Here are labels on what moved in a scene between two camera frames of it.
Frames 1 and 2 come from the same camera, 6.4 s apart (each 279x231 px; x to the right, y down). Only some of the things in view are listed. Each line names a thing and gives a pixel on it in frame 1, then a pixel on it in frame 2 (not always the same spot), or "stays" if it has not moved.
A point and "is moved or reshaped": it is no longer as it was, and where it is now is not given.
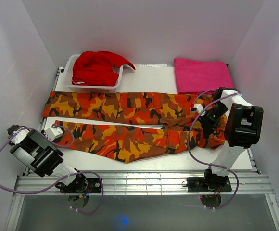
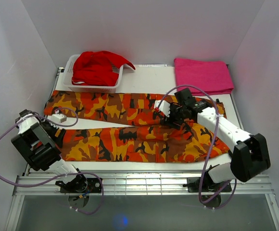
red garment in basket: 96,68 stays
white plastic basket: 67,80 stays
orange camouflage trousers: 179,119 is moved or reshaped
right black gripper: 208,127 to 171,120
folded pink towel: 195,77 stays
